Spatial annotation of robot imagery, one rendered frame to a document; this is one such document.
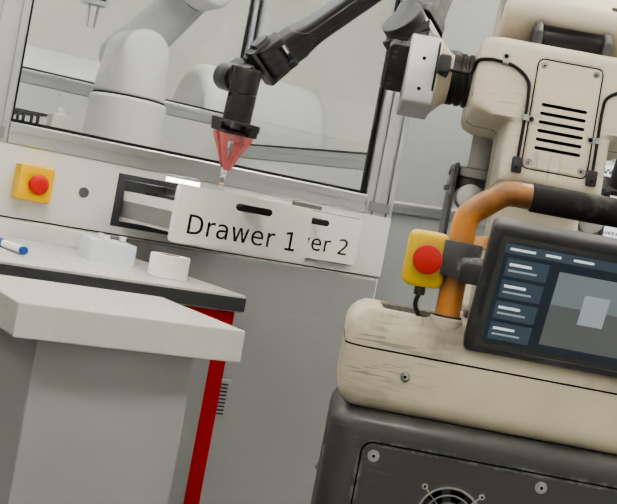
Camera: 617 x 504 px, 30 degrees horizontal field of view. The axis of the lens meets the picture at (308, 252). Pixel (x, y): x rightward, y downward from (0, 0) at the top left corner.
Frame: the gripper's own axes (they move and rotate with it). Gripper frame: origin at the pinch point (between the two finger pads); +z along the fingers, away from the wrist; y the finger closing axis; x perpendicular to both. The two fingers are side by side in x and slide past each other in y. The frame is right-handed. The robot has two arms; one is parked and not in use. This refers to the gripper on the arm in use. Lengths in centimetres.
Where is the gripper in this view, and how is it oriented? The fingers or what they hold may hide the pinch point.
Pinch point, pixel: (226, 165)
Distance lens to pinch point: 231.6
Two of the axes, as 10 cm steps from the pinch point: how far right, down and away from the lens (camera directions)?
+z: -2.3, 9.6, 1.3
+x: -8.6, -1.4, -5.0
